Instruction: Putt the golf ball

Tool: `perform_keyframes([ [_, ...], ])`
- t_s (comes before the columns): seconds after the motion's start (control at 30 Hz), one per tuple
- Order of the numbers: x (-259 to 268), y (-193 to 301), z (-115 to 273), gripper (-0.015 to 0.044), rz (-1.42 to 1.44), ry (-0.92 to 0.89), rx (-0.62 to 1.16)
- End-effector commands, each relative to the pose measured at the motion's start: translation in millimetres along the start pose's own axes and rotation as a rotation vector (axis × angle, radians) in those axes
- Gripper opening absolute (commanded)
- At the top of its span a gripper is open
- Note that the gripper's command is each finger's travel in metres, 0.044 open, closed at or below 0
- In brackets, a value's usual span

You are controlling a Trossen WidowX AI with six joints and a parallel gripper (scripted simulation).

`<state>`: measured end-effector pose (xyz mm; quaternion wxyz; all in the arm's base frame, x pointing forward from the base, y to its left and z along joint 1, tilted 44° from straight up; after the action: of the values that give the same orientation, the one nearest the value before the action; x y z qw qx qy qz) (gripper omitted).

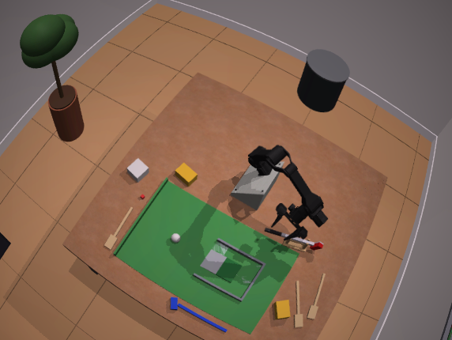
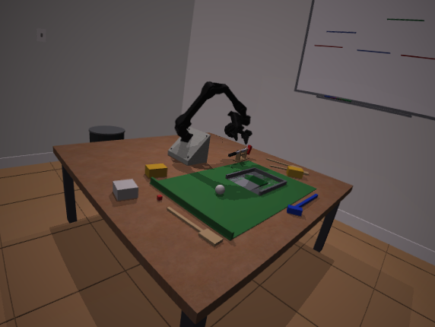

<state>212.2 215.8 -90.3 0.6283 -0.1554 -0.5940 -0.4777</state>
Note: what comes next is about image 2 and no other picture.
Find yellow block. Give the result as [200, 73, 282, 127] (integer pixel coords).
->
[145, 163, 168, 179]
[287, 166, 303, 179]

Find green putting mat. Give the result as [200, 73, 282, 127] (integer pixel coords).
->
[159, 160, 317, 239]

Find white golf ball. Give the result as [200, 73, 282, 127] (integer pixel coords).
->
[215, 185, 225, 195]

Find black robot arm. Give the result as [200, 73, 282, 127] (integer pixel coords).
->
[175, 81, 251, 142]

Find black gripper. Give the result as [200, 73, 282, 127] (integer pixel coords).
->
[225, 119, 252, 144]

